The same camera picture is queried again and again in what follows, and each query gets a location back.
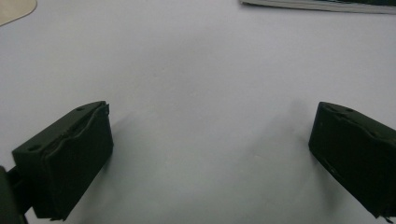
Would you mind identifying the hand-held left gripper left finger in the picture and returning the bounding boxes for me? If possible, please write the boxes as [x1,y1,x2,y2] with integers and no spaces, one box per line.
[11,100,115,221]

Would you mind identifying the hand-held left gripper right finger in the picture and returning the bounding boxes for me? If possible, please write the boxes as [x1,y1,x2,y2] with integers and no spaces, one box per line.
[307,101,396,220]

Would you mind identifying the grey flat book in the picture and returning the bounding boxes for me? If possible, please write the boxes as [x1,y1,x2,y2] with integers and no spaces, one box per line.
[238,0,396,15]

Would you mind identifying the beige flat board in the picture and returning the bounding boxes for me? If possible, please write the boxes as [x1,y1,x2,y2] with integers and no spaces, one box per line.
[0,0,38,28]

